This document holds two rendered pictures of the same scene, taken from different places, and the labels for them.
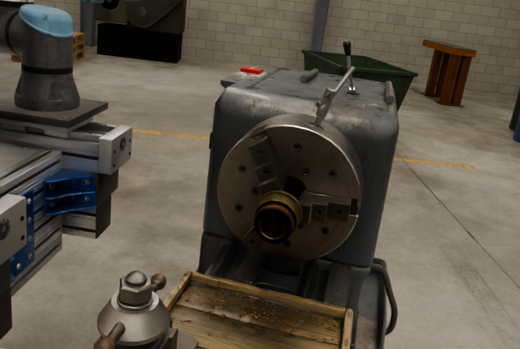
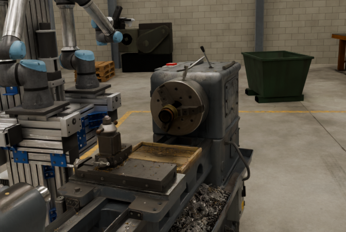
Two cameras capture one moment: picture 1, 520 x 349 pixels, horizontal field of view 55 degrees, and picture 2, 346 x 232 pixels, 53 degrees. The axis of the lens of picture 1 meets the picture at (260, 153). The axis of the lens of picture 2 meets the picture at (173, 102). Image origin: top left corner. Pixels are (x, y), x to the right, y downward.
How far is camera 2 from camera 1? 0.95 m
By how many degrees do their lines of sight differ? 12
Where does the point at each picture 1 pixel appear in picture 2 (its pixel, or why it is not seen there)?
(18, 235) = (79, 124)
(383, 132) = (214, 80)
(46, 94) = (86, 83)
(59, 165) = (93, 109)
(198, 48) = (183, 60)
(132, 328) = (105, 128)
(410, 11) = (321, 17)
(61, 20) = (89, 54)
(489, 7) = not seen: outside the picture
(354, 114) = (203, 75)
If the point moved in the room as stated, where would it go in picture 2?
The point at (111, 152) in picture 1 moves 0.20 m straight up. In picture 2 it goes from (111, 102) to (108, 69)
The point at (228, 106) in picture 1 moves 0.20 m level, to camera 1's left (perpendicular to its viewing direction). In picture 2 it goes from (155, 78) to (123, 78)
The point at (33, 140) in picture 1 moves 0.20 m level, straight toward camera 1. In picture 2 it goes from (83, 101) to (83, 108)
